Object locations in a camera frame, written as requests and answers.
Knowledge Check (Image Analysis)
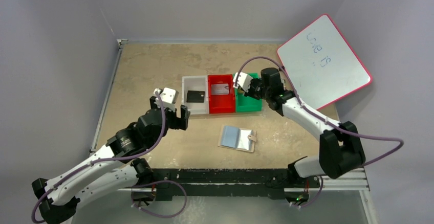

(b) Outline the silver credit card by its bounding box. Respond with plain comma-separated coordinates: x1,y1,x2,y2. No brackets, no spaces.
211,83,230,96

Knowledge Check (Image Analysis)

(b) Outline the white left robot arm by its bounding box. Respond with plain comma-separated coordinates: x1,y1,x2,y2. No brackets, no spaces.
31,93,190,223

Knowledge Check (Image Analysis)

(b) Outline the red plastic bin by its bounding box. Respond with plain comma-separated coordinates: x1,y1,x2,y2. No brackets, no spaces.
207,74,235,114

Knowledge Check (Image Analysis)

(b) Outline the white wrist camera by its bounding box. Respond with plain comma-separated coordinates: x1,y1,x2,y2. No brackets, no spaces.
153,87,179,112
233,72,253,92

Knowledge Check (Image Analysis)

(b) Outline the beige card holder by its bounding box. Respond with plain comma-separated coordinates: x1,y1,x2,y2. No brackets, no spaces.
218,125,257,153

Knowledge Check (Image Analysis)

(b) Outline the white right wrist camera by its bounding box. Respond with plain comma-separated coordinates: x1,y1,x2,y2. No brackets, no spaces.
233,72,253,92

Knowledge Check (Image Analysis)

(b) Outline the pink framed whiteboard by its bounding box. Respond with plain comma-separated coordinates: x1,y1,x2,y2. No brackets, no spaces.
277,14,372,109

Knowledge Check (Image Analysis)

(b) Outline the black credit card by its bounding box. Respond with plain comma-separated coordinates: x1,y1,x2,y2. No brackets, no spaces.
186,90,206,103

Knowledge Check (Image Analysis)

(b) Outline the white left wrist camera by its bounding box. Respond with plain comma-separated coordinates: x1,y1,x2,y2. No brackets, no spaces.
153,87,179,112

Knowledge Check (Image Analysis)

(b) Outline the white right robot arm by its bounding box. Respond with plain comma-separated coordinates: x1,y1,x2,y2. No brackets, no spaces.
233,68,366,187

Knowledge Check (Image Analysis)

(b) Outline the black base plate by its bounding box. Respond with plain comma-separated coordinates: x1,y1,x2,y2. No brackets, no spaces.
133,168,320,201

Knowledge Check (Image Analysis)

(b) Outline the aluminium frame rail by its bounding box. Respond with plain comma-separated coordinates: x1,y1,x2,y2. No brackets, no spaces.
61,167,379,224

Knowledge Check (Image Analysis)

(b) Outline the green plastic bin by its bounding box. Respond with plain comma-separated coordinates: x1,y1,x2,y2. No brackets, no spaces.
235,90,262,113

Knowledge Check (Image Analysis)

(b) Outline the white plastic bin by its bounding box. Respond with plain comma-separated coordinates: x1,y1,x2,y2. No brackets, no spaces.
182,76,209,115

